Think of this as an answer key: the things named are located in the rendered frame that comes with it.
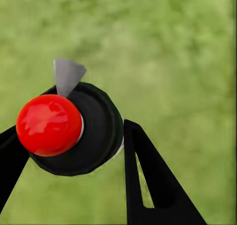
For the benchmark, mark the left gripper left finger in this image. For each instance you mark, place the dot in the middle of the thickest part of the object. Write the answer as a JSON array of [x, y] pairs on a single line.
[[13, 158]]

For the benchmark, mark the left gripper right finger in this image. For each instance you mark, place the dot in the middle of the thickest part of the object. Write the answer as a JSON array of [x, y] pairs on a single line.
[[172, 206]]

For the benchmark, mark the pesticide atomizer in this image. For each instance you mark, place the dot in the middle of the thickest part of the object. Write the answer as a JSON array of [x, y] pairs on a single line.
[[74, 127]]

